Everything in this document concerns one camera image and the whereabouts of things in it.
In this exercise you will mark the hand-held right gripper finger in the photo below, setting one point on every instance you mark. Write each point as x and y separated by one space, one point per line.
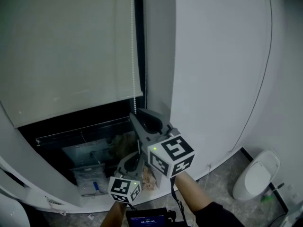
142 136
154 124

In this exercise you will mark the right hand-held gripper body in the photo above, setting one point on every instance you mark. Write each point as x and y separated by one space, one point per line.
175 150

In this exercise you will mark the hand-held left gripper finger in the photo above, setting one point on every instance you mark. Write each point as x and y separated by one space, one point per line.
122 165
141 167

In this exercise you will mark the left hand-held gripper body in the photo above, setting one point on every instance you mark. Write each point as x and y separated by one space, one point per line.
120 188

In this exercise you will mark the white roller blind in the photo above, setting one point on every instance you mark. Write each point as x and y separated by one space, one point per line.
66 55

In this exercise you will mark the person's left forearm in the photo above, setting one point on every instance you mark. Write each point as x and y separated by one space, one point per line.
113 215

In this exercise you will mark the person's right forearm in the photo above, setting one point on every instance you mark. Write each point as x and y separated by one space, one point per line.
191 190

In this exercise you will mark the crumpled brown material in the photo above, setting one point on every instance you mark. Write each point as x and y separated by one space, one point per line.
123 145

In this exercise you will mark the clear plastic bag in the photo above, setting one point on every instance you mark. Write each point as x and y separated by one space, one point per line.
87 177

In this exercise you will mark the small white paper scrap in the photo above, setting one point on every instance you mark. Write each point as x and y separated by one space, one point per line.
91 216

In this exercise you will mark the black screen device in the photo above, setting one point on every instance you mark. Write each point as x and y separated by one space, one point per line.
146 220

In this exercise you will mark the person's dark shirt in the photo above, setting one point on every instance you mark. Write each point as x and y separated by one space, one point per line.
220 214

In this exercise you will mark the white toilet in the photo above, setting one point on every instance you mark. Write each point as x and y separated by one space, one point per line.
255 176

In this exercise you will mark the green bottle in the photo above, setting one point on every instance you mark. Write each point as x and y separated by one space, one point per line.
267 198

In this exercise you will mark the white rounded fixture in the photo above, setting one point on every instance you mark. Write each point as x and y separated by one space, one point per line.
11 212

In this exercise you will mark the white ceramic fixture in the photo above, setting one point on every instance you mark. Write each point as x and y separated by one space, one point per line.
296 216

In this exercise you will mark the metal window sill rail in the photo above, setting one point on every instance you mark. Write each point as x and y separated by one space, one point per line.
82 132

